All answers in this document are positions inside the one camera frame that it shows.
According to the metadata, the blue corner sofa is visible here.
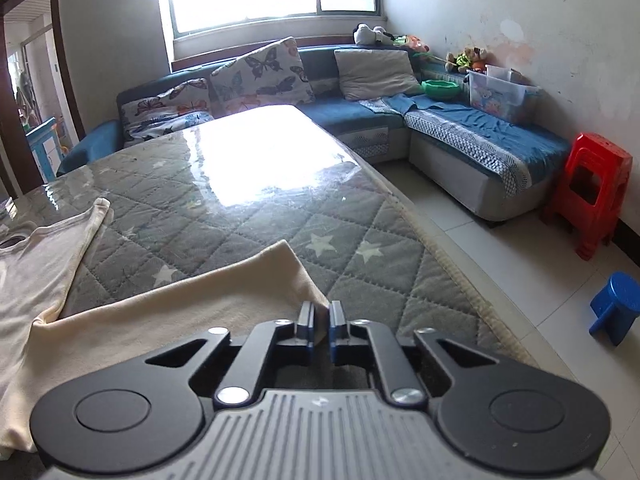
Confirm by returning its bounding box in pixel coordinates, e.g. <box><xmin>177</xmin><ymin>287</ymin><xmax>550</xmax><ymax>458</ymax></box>
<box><xmin>56</xmin><ymin>45</ymin><xmax>572</xmax><ymax>222</ymax></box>

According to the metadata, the black and white plush toy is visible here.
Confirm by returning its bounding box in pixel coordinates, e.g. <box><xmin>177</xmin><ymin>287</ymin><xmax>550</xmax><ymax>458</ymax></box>
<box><xmin>353</xmin><ymin>23</ymin><xmax>396</xmax><ymax>46</ymax></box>

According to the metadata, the green plastic basin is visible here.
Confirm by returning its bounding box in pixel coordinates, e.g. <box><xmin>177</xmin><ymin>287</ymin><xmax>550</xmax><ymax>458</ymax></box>
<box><xmin>421</xmin><ymin>79</ymin><xmax>462</xmax><ymax>101</ymax></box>

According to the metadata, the pile of colourful plush toys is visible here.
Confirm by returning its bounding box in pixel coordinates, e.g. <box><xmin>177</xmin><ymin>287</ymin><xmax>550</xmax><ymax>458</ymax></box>
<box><xmin>392</xmin><ymin>34</ymin><xmax>491</xmax><ymax>75</ymax></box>

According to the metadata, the light blue cabinet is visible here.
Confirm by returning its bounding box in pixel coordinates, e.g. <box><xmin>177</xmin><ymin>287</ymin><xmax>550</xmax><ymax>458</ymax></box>
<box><xmin>26</xmin><ymin>117</ymin><xmax>65</xmax><ymax>184</ymax></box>

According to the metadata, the clear plastic storage box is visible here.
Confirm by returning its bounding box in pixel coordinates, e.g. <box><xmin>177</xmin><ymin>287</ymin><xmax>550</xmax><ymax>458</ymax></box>
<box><xmin>467</xmin><ymin>64</ymin><xmax>542</xmax><ymax>126</ymax></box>

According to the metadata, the cream t-shirt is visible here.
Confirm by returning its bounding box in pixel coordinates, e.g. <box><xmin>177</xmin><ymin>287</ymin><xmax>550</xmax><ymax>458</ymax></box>
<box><xmin>0</xmin><ymin>198</ymin><xmax>327</xmax><ymax>462</ymax></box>

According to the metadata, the small butterfly print cushion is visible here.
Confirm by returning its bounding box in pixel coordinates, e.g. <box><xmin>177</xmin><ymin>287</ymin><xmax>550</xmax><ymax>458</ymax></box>
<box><xmin>120</xmin><ymin>78</ymin><xmax>216</xmax><ymax>148</ymax></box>

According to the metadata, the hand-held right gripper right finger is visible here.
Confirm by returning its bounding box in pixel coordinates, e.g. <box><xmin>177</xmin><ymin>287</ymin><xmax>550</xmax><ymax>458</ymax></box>
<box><xmin>328</xmin><ymin>300</ymin><xmax>500</xmax><ymax>406</ymax></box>

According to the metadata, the blue plastic stool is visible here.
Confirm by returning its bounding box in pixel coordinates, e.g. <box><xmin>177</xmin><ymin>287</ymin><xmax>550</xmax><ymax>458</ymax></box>
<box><xmin>588</xmin><ymin>272</ymin><xmax>640</xmax><ymax>346</ymax></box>

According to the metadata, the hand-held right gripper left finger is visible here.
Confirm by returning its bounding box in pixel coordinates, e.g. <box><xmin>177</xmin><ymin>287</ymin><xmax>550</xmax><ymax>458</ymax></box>
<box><xmin>144</xmin><ymin>301</ymin><xmax>317</xmax><ymax>407</ymax></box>

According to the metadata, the large butterfly print cushion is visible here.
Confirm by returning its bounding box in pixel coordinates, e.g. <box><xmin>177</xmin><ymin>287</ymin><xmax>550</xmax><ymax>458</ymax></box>
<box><xmin>209</xmin><ymin>36</ymin><xmax>316</xmax><ymax>120</ymax></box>

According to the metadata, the dark wooden door frame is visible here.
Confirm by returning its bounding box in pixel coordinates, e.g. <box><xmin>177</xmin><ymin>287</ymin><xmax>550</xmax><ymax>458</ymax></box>
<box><xmin>0</xmin><ymin>0</ymin><xmax>87</xmax><ymax>208</ymax></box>

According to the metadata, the red plastic stool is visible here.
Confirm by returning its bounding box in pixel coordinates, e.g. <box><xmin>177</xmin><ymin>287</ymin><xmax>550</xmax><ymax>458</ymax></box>
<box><xmin>540</xmin><ymin>132</ymin><xmax>633</xmax><ymax>261</ymax></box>

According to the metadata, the grey quilted star table cover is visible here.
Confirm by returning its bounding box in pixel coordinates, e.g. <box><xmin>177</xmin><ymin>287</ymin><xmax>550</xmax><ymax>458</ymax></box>
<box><xmin>0</xmin><ymin>105</ymin><xmax>576</xmax><ymax>381</ymax></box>

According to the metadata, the blue sofa blanket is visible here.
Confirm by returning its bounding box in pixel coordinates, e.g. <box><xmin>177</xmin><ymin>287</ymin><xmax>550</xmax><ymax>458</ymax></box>
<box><xmin>359</xmin><ymin>91</ymin><xmax>572</xmax><ymax>171</ymax></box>

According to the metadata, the grey plain cushion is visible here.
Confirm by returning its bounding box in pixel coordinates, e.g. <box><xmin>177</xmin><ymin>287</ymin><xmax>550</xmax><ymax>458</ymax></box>
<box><xmin>333</xmin><ymin>48</ymin><xmax>424</xmax><ymax>102</ymax></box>

